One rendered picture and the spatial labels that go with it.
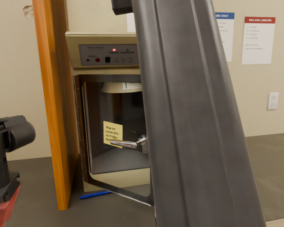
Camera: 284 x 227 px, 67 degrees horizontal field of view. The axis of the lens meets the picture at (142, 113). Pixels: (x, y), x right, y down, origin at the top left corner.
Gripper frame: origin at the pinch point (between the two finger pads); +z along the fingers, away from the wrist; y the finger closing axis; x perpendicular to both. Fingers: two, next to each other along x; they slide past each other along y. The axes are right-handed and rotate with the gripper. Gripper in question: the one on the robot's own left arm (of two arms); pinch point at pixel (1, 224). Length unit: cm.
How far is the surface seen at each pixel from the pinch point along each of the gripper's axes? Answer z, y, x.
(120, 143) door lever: -10.7, 12.7, -27.2
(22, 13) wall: -58, 76, 11
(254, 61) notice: -34, 74, -119
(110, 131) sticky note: -11.7, 21.7, -25.0
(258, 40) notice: -46, 74, -121
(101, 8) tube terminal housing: -51, 32, -25
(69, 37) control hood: -40.2, 21.6, -14.9
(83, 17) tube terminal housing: -48, 32, -19
